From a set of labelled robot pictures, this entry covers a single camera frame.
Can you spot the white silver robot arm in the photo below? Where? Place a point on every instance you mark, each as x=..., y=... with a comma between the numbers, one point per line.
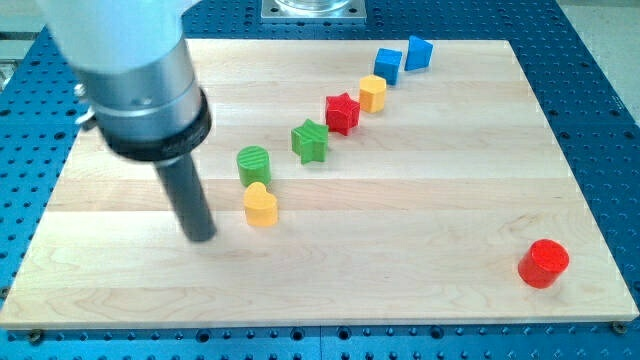
x=132, y=58

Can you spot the yellow heart block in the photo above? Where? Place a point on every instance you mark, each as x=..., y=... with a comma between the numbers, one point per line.
x=260, y=206

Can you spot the light wooden board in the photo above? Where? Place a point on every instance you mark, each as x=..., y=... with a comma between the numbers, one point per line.
x=420, y=216

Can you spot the green star block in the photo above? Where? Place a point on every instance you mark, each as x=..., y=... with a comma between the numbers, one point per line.
x=310, y=141

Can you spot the green cylinder block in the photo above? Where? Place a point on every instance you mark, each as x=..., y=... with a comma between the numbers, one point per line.
x=253, y=164

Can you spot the red star block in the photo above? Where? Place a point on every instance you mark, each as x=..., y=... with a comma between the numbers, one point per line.
x=341, y=113

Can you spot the yellow hexagon block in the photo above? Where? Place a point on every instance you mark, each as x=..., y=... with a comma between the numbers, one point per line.
x=372, y=93

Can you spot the blue cube block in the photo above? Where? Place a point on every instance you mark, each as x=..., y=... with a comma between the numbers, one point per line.
x=386, y=65

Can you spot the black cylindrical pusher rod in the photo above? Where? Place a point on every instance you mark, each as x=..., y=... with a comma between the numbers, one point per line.
x=181, y=182

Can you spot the blue triangle block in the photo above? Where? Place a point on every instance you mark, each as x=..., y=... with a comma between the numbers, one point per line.
x=419, y=54

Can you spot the red cylinder block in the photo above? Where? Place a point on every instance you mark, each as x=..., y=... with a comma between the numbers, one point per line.
x=543, y=263

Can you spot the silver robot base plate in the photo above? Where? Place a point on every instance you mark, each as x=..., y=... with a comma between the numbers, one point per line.
x=313, y=11

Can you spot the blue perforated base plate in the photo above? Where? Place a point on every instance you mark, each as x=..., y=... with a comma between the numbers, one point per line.
x=591, y=122

